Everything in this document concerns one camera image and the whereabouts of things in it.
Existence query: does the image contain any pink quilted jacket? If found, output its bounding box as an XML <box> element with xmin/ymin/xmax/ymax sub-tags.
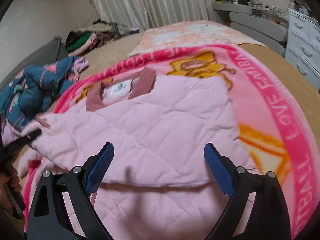
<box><xmin>18</xmin><ymin>69</ymin><xmax>257</xmax><ymax>239</ymax></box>

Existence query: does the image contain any pile of folded clothes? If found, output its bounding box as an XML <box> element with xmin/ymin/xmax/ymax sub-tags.
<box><xmin>65</xmin><ymin>20</ymin><xmax>120</xmax><ymax>56</ymax></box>

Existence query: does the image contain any person's left hand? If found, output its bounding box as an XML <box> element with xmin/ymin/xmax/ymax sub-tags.
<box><xmin>0</xmin><ymin>166</ymin><xmax>23</xmax><ymax>213</ymax></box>

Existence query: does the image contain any pink cartoon fleece blanket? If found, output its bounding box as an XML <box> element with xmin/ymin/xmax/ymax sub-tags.
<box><xmin>27</xmin><ymin>44</ymin><xmax>319</xmax><ymax>239</ymax></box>

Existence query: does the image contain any navy flamingo print duvet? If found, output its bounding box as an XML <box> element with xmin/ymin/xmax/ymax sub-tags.
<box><xmin>1</xmin><ymin>56</ymin><xmax>79</xmax><ymax>131</ymax></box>

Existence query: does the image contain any white drawer cabinet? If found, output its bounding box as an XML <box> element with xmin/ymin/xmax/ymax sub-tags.
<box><xmin>285</xmin><ymin>9</ymin><xmax>320</xmax><ymax>91</ymax></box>

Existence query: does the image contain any tan bed sheet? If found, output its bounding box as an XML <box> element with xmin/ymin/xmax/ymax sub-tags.
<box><xmin>10</xmin><ymin>31</ymin><xmax>320</xmax><ymax>176</ymax></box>

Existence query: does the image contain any grey cluttered shelf desk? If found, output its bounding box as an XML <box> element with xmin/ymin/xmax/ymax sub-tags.
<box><xmin>212</xmin><ymin>1</ymin><xmax>289</xmax><ymax>56</ymax></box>

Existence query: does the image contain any peach patterned blanket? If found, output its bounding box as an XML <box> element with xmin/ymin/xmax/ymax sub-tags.
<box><xmin>128</xmin><ymin>21</ymin><xmax>264</xmax><ymax>56</ymax></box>

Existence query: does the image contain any beige striped curtain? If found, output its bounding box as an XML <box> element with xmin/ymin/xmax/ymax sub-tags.
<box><xmin>92</xmin><ymin>0</ymin><xmax>208</xmax><ymax>31</ymax></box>

